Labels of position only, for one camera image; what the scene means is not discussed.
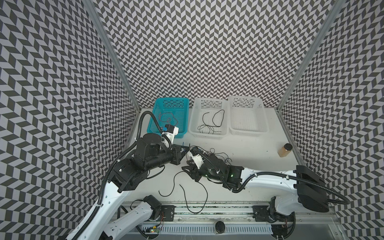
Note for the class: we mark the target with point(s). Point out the aluminium corner post left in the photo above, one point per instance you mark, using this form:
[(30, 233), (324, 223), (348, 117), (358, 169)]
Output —
[(94, 17)]

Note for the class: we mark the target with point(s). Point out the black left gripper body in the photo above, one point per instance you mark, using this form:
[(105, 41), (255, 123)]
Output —
[(163, 155)]

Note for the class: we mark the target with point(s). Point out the teal plastic basket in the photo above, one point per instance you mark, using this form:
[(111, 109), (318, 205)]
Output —
[(173, 111)]

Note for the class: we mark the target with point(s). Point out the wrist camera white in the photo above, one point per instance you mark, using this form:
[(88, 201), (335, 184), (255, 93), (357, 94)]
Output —
[(168, 135), (196, 158)]

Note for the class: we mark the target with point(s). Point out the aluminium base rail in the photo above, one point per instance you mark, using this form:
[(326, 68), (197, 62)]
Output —
[(220, 219)]

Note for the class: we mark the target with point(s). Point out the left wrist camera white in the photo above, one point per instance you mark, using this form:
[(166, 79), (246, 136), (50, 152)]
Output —
[(168, 135)]

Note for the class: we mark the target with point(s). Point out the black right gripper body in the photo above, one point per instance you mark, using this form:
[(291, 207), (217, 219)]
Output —
[(195, 169)]

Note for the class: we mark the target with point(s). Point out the brown spice bottle black cap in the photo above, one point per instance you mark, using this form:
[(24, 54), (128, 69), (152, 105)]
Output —
[(285, 150)]

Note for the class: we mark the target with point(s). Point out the aluminium corner post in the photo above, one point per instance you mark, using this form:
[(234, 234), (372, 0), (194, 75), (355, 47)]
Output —
[(94, 17), (320, 36)]

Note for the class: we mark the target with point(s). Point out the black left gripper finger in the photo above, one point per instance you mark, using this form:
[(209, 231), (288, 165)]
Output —
[(183, 149), (177, 159)]

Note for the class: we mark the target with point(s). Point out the white plastic basket right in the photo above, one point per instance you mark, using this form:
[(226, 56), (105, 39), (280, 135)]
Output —
[(247, 116)]

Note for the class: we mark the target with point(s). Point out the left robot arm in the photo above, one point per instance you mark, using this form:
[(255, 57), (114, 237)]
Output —
[(121, 179)]

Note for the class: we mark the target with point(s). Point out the aluminium corner post right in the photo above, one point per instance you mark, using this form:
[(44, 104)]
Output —
[(320, 36)]

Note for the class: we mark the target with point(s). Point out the white plastic basket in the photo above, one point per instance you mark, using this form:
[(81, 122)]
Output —
[(247, 116), (209, 118)]

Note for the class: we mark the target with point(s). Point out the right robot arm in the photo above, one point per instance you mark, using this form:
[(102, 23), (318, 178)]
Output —
[(301, 188)]

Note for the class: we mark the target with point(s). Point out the white plastic basket middle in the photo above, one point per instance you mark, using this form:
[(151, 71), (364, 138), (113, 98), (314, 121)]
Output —
[(209, 118)]

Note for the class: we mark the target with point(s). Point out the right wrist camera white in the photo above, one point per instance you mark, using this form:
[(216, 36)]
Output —
[(196, 158)]

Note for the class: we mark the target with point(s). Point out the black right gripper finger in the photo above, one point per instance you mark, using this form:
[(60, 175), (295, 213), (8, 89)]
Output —
[(191, 164), (193, 173)]

